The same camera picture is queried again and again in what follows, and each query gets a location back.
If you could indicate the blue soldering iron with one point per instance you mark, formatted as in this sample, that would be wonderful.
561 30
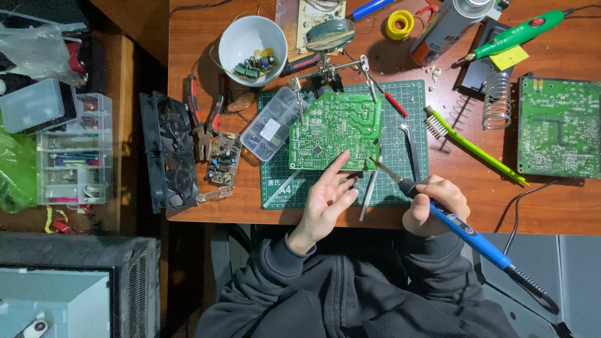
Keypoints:
483 244

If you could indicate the white bowl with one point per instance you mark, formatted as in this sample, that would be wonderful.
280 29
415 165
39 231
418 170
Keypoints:
246 40

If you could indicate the person's dark hoodie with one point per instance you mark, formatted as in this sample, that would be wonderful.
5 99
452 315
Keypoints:
361 291

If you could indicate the person's right hand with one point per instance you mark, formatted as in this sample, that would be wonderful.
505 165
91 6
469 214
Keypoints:
439 206

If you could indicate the clear plastic bag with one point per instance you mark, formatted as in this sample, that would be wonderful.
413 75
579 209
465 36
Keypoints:
33 51

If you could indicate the green circuit board cut corner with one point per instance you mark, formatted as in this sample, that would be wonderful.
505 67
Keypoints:
338 129

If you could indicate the straight silver tweezers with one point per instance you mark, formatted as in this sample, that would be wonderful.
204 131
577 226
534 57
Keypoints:
369 192

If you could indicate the helping hands stand with magnifier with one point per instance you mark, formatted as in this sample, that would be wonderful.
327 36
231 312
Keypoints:
329 35

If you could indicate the tan circuit board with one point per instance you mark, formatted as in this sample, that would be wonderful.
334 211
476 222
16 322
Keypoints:
310 18

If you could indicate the clear lidded plastic box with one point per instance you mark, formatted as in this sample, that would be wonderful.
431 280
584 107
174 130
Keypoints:
33 105

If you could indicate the black iron stand base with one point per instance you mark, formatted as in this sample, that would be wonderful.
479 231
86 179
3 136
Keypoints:
476 70

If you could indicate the heap of electronic components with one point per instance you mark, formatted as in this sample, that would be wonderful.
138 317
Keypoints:
256 68

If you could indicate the person's left hand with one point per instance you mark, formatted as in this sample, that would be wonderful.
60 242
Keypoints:
319 211

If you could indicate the green rotary tool pen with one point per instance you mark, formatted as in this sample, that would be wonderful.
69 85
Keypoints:
516 35

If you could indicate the blue desoldering pump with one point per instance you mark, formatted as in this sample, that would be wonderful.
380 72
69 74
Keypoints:
371 8

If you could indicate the green cutting mat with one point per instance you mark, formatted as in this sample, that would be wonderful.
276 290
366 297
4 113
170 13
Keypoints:
399 101

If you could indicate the curved silver tweezers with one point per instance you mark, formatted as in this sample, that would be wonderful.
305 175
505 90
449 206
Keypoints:
412 150

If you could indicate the person's right fingers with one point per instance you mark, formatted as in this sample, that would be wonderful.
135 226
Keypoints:
425 190

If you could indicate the clear compartment parts box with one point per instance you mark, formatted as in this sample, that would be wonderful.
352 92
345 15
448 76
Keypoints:
270 126

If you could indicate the grey spray can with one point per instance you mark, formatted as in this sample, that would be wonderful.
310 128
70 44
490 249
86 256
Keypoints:
446 28

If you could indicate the yellow sponge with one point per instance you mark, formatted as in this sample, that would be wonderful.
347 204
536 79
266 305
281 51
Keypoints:
508 57

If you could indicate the yellow tape roll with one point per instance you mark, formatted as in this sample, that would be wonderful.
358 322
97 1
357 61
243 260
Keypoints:
392 24

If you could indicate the black dual fan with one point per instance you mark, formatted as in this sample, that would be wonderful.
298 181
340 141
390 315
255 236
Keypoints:
166 150

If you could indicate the red black pliers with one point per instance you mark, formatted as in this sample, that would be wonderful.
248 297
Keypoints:
193 105

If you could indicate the silver spring iron holder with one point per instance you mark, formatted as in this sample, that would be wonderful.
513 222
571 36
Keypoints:
496 101

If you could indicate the yellow red scraps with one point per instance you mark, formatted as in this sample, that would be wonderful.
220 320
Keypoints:
58 224

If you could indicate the green plastic bag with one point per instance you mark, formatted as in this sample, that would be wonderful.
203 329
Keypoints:
16 173

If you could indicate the black boxy appliance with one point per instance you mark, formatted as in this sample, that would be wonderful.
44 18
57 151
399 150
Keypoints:
70 253

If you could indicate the large rectangular green circuit board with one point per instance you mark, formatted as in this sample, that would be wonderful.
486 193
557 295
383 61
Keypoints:
558 126

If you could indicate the clear drawer organizer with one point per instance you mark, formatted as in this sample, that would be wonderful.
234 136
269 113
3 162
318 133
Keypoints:
75 150

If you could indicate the clear plastic piece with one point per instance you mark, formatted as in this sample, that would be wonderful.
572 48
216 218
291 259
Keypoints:
216 193

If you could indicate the small power supply board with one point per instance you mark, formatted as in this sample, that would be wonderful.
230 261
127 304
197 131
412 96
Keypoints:
223 158

